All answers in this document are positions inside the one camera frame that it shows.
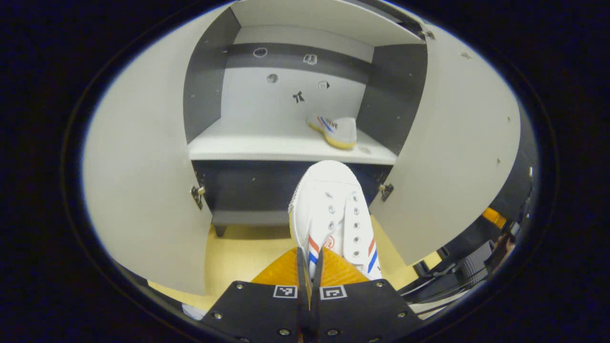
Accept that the white shoe cabinet door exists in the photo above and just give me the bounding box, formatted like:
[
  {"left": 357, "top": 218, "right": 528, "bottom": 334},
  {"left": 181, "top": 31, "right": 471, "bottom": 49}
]
[
  {"left": 82, "top": 5, "right": 234, "bottom": 296},
  {"left": 369, "top": 24, "right": 521, "bottom": 266}
]

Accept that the black cable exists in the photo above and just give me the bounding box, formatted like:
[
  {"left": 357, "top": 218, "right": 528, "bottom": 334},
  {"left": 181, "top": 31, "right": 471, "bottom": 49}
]
[{"left": 398, "top": 267, "right": 482, "bottom": 308}]

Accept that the dark ribbed object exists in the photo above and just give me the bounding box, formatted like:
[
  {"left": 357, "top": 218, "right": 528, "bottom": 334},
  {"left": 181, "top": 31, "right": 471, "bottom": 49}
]
[{"left": 438, "top": 240, "right": 497, "bottom": 286}]

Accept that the white grey shoe cabinet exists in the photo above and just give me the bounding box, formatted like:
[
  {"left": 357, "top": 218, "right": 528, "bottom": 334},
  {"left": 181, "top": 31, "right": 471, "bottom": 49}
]
[{"left": 183, "top": 0, "right": 429, "bottom": 237}]

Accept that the black quilted curtain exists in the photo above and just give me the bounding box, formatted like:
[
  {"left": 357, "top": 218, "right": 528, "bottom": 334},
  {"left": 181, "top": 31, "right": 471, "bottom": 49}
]
[{"left": 488, "top": 102, "right": 539, "bottom": 210}]

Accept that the white striped shoe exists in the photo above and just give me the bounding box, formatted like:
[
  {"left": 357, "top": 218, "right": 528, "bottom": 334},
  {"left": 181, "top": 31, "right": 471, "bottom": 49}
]
[
  {"left": 288, "top": 161, "right": 383, "bottom": 282},
  {"left": 306, "top": 114, "right": 358, "bottom": 150}
]

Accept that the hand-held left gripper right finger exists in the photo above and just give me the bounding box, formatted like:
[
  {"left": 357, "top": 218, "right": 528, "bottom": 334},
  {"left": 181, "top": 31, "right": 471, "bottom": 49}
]
[{"left": 310, "top": 247, "right": 425, "bottom": 343}]

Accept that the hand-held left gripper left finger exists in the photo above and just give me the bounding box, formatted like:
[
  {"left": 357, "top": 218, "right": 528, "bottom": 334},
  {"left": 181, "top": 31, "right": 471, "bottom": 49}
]
[{"left": 200, "top": 247, "right": 310, "bottom": 343}]

